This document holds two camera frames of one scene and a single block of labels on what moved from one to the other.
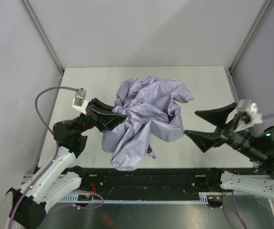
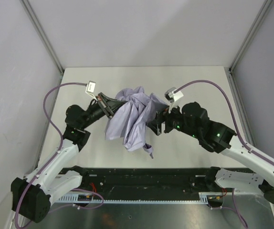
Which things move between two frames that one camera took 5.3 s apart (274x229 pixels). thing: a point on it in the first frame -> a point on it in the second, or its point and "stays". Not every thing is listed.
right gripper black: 225,131 -> 163,121
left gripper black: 95,118 -> 104,106
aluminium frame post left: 29,12 stays
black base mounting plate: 125,180 stays
